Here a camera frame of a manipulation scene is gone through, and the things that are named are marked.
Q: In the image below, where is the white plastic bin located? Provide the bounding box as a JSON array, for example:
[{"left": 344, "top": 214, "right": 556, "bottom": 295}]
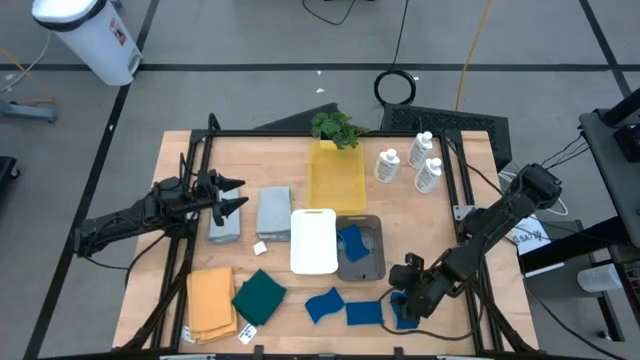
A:
[{"left": 289, "top": 208, "right": 339, "bottom": 276}]

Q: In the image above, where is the black perforated panel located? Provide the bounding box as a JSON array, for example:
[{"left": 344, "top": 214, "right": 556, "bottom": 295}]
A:
[{"left": 380, "top": 103, "right": 513, "bottom": 171}]

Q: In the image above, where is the green plant in white pot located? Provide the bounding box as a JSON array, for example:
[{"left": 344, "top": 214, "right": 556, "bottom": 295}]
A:
[{"left": 310, "top": 111, "right": 371, "bottom": 151}]

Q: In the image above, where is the grey side table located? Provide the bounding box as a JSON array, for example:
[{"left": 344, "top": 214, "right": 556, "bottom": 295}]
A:
[{"left": 578, "top": 89, "right": 640, "bottom": 251}]

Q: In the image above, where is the dark green cloth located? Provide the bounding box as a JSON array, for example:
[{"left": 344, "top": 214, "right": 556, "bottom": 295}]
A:
[{"left": 231, "top": 268, "right": 288, "bottom": 327}]

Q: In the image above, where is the black coiled hanging cable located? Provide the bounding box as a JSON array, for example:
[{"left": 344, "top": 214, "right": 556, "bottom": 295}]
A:
[{"left": 373, "top": 0, "right": 418, "bottom": 107}]

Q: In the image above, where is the white floor cable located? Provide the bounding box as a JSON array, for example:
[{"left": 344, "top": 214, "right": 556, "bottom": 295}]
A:
[{"left": 0, "top": 32, "right": 51, "bottom": 96}]

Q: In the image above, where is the grey stand base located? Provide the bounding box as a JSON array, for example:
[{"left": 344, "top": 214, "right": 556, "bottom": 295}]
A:
[{"left": 0, "top": 99, "right": 59, "bottom": 124}]

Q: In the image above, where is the black flat panel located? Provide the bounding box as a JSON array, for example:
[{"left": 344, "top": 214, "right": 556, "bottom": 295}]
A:
[{"left": 254, "top": 102, "right": 341, "bottom": 132}]

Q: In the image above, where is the white trash can black rim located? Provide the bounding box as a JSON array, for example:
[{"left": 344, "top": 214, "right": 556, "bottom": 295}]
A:
[{"left": 31, "top": 0, "right": 144, "bottom": 87}]

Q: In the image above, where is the black aluminium rig frame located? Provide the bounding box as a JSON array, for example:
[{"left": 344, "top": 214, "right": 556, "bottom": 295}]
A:
[{"left": 112, "top": 112, "right": 541, "bottom": 360}]

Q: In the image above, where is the black stand beam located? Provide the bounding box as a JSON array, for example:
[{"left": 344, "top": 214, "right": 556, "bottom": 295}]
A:
[{"left": 519, "top": 217, "right": 640, "bottom": 274}]

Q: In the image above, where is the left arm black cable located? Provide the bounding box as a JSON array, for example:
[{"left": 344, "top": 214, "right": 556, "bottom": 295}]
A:
[{"left": 82, "top": 232, "right": 169, "bottom": 289}]

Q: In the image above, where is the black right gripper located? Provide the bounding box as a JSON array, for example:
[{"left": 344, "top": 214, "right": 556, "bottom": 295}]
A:
[{"left": 388, "top": 252, "right": 449, "bottom": 321}]

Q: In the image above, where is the thin black cable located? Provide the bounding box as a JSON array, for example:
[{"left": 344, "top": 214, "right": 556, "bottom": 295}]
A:
[{"left": 302, "top": 0, "right": 357, "bottom": 26}]

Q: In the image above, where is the yellow hanging cable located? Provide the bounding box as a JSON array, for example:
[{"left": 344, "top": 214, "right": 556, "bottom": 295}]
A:
[{"left": 454, "top": 0, "right": 494, "bottom": 112}]

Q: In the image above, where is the grey waffle cloth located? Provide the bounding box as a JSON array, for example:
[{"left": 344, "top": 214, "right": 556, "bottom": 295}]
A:
[
  {"left": 207, "top": 187, "right": 243, "bottom": 245},
  {"left": 255, "top": 186, "right": 293, "bottom": 242}
]

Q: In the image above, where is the yellow translucent plastic bin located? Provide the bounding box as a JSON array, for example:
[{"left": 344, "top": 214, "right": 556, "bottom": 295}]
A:
[{"left": 307, "top": 140, "right": 367, "bottom": 216}]

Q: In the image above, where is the white plastic bottle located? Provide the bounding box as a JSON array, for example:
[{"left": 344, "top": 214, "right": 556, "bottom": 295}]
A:
[
  {"left": 407, "top": 130, "right": 434, "bottom": 171},
  {"left": 413, "top": 157, "right": 444, "bottom": 195},
  {"left": 373, "top": 148, "right": 401, "bottom": 185}
]

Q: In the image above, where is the blue kitchen sponge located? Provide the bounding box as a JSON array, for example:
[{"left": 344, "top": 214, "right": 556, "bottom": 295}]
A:
[
  {"left": 337, "top": 223, "right": 371, "bottom": 264},
  {"left": 389, "top": 289, "right": 421, "bottom": 331},
  {"left": 345, "top": 300, "right": 385, "bottom": 327}
]

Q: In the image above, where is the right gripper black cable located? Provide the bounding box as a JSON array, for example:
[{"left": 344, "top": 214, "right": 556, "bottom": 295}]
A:
[{"left": 379, "top": 287, "right": 474, "bottom": 342}]

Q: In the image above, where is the black device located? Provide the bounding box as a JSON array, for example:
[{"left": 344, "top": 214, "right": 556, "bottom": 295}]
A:
[{"left": 613, "top": 123, "right": 640, "bottom": 164}]

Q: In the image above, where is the orange cloth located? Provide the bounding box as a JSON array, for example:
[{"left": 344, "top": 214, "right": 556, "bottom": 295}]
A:
[{"left": 186, "top": 265, "right": 239, "bottom": 345}]

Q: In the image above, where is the white printed paper sheet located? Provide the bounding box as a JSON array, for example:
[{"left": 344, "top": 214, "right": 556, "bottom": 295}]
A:
[{"left": 504, "top": 214, "right": 551, "bottom": 256}]

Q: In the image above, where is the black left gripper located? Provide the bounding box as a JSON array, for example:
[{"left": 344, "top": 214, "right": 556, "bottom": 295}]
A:
[{"left": 192, "top": 169, "right": 250, "bottom": 227}]

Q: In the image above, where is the grey translucent plastic bin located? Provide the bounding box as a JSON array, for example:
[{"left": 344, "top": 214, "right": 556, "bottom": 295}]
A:
[{"left": 335, "top": 214, "right": 387, "bottom": 282}]

